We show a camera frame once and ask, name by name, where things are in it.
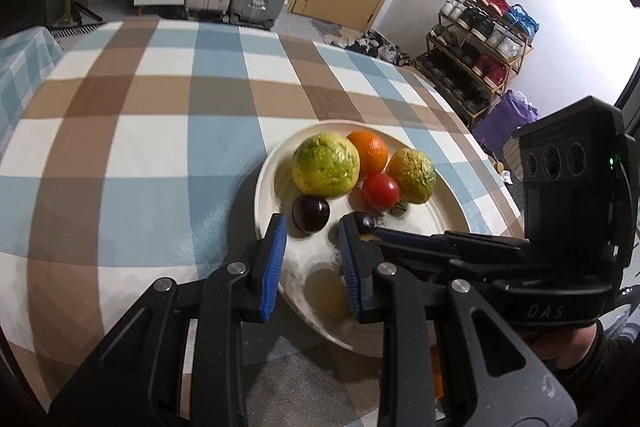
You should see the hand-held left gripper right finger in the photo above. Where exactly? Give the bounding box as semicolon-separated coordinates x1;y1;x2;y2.
338;215;577;427

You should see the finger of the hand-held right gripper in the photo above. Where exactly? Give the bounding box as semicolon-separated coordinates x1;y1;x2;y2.
377;242;502;292
372;228;531;254

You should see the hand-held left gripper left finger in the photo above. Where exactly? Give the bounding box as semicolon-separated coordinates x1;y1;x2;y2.
47;213;289;427

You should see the large cream plate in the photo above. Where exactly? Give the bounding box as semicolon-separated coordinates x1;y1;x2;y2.
254;120;486;359

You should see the dark plum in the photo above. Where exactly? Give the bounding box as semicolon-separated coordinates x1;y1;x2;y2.
291;195;331;236
350;211;377;235

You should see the small green-yellow citrus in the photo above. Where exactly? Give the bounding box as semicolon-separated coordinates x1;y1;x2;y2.
387;148;437;204

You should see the red tomato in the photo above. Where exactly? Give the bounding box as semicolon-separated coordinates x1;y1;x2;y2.
362;173;402;211

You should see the large yellow-green citrus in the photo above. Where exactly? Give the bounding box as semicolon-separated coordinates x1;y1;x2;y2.
291;133;361;199

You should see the person's right forearm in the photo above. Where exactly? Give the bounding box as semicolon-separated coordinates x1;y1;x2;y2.
552;324;640;408

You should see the person's right hand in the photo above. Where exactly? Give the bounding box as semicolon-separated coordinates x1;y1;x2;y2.
529;321;602;374

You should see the woven basket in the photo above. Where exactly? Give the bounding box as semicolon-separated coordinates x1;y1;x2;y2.
501;136;523;182

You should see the purple bag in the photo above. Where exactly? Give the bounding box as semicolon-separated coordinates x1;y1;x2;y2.
472;89;541;160

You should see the wooden shoe rack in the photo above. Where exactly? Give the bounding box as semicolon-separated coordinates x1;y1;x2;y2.
416;0;535;130

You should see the shoe rack with shoes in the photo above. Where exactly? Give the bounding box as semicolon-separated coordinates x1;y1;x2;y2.
417;0;541;122

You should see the pile of shoes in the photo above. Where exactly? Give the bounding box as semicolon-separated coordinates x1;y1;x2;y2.
332;29;416;66

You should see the grey door mat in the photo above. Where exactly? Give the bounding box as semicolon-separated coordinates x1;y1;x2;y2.
310;18;346;42

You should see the blue checked side tablecloth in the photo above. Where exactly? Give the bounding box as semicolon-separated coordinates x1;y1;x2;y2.
0;26;65;142

